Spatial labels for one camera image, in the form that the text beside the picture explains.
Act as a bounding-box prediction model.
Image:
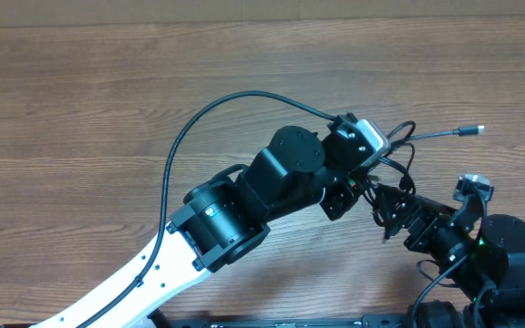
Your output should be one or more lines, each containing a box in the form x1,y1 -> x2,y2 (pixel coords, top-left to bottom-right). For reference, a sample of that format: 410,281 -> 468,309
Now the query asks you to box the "thick black USB cable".
378,125 -> 486,192

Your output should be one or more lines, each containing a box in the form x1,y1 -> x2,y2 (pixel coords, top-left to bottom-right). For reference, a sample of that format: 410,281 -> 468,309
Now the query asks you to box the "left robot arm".
41,123 -> 388,327

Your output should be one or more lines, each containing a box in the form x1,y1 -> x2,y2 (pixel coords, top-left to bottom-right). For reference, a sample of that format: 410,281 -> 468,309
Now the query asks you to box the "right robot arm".
375,178 -> 525,327

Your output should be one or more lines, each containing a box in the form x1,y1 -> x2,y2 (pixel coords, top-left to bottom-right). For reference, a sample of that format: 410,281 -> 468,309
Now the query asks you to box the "right camera cable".
410,254 -> 471,328

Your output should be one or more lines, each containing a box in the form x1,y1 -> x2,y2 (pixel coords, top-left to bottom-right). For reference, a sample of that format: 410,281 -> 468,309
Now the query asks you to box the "camera cable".
410,254 -> 471,328
75,90 -> 339,328

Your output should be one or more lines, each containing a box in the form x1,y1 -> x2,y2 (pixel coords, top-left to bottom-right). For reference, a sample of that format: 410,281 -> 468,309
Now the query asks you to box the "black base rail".
146,311 -> 410,328

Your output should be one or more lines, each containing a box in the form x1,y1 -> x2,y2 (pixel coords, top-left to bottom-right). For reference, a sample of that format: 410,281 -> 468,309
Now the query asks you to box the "left camera cable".
75,90 -> 339,328

